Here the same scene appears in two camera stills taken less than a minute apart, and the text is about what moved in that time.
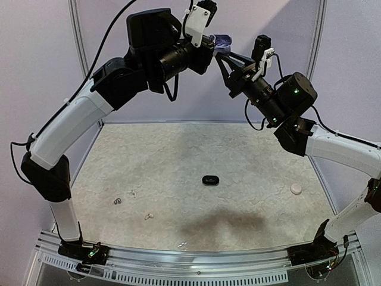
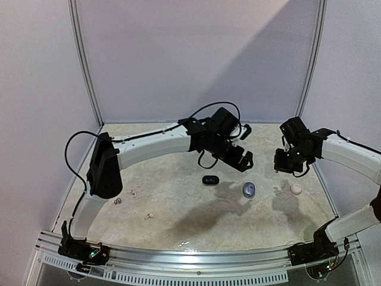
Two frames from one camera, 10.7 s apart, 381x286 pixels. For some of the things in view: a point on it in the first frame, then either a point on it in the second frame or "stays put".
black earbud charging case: x=210 y=180 stays put
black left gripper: x=201 y=64 -> x=234 y=161
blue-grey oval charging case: x=222 y=43 -> x=249 y=189
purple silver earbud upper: x=118 y=201 stays put
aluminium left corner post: x=73 y=7 stays put
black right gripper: x=241 y=77 -> x=283 y=162
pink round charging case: x=296 y=189 stays put
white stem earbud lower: x=150 y=215 stays put
